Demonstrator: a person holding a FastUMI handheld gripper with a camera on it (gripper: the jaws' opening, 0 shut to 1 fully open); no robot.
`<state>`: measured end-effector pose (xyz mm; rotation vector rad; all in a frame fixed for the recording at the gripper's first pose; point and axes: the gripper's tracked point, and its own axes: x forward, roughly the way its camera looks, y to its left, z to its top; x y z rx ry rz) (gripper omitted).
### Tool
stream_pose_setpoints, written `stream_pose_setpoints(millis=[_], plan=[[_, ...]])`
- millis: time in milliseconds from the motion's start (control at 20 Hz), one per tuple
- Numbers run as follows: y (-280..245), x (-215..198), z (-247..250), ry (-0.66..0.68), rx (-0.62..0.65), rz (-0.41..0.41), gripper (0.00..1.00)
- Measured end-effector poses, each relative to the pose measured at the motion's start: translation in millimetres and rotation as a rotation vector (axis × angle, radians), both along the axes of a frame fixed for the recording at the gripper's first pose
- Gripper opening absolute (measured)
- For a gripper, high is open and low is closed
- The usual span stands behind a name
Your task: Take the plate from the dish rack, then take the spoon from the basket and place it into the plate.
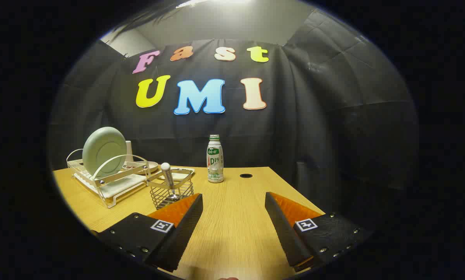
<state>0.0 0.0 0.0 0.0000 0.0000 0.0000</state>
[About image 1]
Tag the white drink bottle green cap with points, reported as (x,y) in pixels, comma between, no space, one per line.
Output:
(215,161)

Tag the white toaster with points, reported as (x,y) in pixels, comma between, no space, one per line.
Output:
(129,151)

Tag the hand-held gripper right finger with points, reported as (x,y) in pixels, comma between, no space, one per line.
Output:
(285,233)

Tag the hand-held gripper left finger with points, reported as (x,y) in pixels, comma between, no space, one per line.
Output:
(186,229)

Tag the beige round plate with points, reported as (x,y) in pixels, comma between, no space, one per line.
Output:
(153,166)

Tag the black backdrop cloth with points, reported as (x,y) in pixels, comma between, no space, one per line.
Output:
(314,136)

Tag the pale green plate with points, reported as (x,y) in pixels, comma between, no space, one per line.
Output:
(104,149)

